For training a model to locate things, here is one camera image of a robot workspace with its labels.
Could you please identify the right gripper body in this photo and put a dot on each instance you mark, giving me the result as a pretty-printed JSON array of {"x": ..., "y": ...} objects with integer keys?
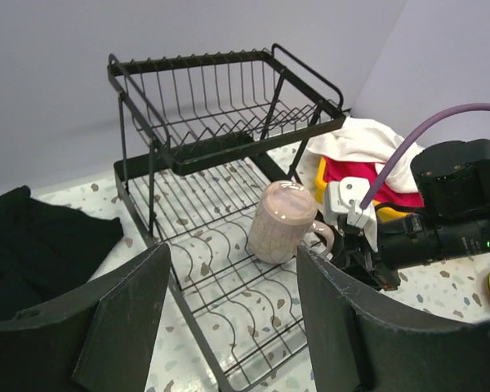
[{"x": 357, "y": 259}]

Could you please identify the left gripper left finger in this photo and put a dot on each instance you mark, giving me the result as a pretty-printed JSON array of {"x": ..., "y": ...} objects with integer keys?
[{"x": 98, "y": 337}]

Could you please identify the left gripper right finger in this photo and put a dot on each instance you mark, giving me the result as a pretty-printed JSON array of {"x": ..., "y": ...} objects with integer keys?
[{"x": 362, "y": 340}]

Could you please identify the pink marbled mug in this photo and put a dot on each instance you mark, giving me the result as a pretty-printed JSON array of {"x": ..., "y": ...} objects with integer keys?
[{"x": 285, "y": 214}]

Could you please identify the black wire dish rack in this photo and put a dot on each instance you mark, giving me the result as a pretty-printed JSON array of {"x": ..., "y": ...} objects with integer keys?
[{"x": 218, "y": 129}]

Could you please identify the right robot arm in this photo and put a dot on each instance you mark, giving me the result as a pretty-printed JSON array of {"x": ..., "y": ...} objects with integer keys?
[{"x": 453, "y": 179}]

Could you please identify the yellow plastic tray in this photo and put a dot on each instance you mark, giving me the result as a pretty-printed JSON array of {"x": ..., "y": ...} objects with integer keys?
[{"x": 385, "y": 213}]

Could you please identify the magenta cloth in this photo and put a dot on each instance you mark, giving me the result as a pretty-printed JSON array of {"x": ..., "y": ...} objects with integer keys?
[{"x": 398, "y": 188}]

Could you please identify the black cloth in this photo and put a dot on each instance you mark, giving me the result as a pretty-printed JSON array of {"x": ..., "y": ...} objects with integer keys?
[{"x": 47, "y": 250}]

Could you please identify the white towel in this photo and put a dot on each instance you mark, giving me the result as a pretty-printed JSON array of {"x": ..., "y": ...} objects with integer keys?
[{"x": 363, "y": 140}]

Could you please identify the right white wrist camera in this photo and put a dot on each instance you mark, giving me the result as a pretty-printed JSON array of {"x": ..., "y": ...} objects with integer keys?
[{"x": 343, "y": 198}]

